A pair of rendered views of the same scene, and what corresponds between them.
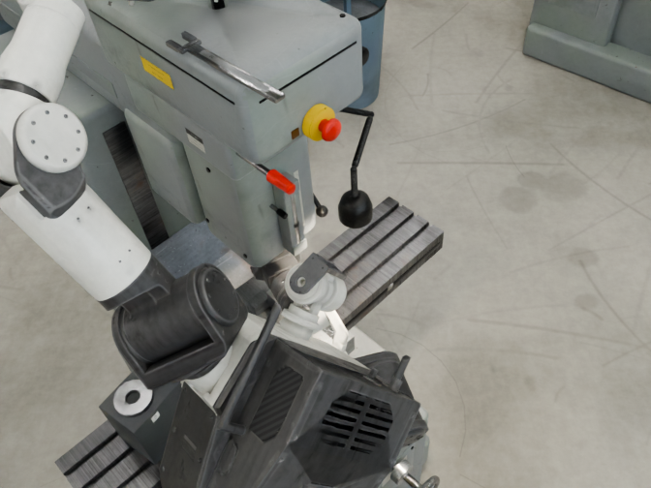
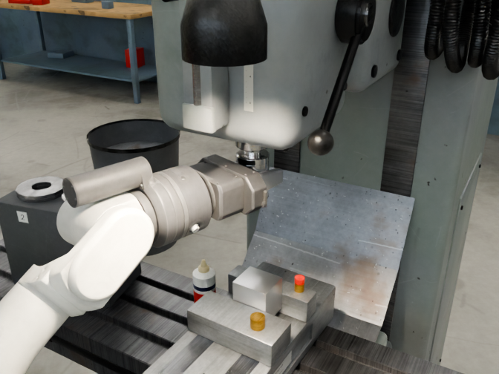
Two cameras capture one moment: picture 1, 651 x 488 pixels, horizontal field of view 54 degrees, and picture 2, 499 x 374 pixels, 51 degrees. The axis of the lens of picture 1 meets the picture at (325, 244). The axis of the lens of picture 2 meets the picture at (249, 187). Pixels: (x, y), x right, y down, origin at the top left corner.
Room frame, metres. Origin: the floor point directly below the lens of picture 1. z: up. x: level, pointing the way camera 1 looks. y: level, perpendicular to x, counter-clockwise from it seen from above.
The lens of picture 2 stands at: (0.78, -0.50, 1.54)
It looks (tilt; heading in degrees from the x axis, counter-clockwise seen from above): 25 degrees down; 70
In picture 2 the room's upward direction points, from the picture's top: straight up
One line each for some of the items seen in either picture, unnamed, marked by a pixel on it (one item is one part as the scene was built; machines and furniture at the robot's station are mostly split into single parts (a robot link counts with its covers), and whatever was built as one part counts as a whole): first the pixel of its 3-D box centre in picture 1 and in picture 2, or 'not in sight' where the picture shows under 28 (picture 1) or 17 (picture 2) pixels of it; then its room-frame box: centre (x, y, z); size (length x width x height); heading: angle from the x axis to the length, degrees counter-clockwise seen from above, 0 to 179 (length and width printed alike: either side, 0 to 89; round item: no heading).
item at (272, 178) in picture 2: not in sight; (267, 182); (1.03, 0.11, 1.23); 0.06 x 0.02 x 0.03; 22
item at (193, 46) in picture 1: (225, 66); not in sight; (0.83, 0.12, 1.89); 0.24 x 0.04 x 0.01; 41
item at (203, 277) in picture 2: not in sight; (204, 285); (0.98, 0.26, 0.97); 0.04 x 0.04 x 0.11
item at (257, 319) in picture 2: not in sight; (257, 321); (1.00, 0.06, 1.04); 0.02 x 0.02 x 0.02
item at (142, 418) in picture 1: (159, 400); (71, 236); (0.76, 0.44, 1.02); 0.22 x 0.12 x 0.20; 141
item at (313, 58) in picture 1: (221, 42); not in sight; (1.03, 0.15, 1.81); 0.47 x 0.26 x 0.16; 40
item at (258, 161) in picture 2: not in sight; (252, 156); (1.02, 0.14, 1.26); 0.05 x 0.05 x 0.01
